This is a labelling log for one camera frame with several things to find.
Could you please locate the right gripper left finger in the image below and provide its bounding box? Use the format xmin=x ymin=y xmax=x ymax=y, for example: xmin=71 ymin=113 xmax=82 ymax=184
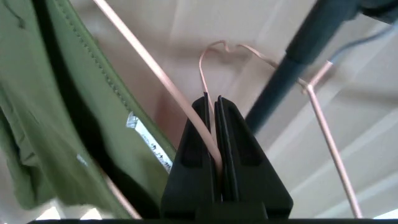
xmin=160 ymin=92 xmax=221 ymax=218

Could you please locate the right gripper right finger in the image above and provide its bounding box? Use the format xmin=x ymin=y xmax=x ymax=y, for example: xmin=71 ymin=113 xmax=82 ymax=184
xmin=214 ymin=95 xmax=293 ymax=218

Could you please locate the pink clothes hanger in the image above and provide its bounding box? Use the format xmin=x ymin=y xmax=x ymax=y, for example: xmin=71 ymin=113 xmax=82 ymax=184
xmin=92 ymin=0 xmax=223 ymax=220
xmin=198 ymin=24 xmax=398 ymax=218

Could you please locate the green long-sleeved shirt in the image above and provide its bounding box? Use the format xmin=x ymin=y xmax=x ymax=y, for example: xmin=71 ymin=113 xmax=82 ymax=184
xmin=0 ymin=0 xmax=177 ymax=219

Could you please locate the black clothes rack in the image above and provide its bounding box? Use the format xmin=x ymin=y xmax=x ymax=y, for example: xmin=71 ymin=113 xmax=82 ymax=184
xmin=244 ymin=0 xmax=398 ymax=135

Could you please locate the beige curtain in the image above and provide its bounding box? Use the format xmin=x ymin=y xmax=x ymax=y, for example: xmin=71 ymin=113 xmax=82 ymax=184
xmin=0 ymin=0 xmax=398 ymax=218

